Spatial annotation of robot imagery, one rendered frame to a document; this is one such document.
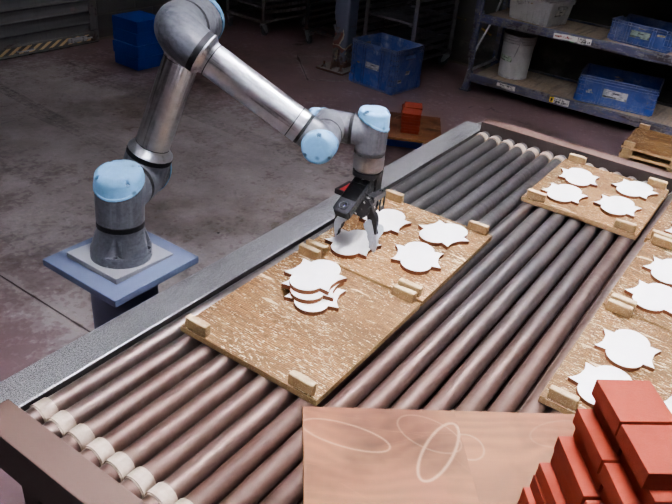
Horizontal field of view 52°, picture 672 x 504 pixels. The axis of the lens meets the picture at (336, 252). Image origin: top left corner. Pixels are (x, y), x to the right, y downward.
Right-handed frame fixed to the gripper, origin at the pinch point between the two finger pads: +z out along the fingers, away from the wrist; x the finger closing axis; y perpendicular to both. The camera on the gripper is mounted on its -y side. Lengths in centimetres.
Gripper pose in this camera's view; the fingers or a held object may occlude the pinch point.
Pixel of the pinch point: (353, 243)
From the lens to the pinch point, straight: 177.1
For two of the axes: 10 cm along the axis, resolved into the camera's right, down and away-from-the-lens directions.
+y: 5.5, -3.7, 7.5
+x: -8.3, -3.5, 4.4
